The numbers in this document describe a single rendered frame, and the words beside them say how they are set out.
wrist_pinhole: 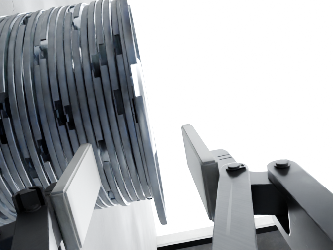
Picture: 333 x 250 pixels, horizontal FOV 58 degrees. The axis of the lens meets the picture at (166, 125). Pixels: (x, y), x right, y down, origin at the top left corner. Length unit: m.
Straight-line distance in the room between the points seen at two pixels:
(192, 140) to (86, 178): 0.06
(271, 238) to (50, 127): 4.30
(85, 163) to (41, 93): 0.17
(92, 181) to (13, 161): 0.18
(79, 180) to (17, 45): 0.23
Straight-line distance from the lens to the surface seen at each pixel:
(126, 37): 0.26
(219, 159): 0.15
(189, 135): 0.17
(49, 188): 0.17
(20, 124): 0.34
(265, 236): 4.49
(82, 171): 0.17
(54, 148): 0.34
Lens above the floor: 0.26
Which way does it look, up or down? 2 degrees up
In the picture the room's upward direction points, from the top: 80 degrees clockwise
